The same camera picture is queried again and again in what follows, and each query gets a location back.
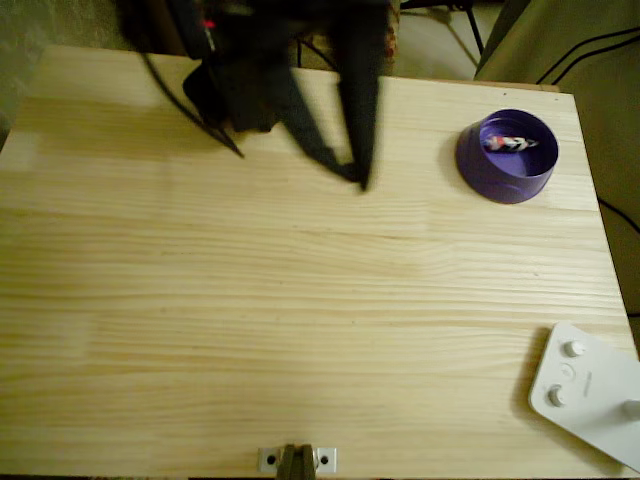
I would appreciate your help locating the black gripper with label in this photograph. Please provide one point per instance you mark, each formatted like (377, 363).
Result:
(334, 60)

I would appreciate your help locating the white candy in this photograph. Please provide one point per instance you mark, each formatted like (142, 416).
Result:
(510, 144)

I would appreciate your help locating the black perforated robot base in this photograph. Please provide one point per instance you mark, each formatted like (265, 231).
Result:
(230, 100)

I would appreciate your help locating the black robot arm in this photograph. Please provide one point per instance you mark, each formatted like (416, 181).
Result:
(190, 25)

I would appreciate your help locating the purple bowl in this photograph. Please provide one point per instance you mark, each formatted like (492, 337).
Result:
(500, 182)

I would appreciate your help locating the black stand leg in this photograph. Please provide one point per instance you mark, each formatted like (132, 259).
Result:
(474, 22)

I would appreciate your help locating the dark olive clamp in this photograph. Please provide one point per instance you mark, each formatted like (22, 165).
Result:
(297, 462)

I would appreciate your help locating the white device with knobs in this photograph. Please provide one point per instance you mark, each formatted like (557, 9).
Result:
(595, 395)

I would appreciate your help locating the metal mounting bracket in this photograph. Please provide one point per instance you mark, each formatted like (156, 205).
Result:
(325, 459)

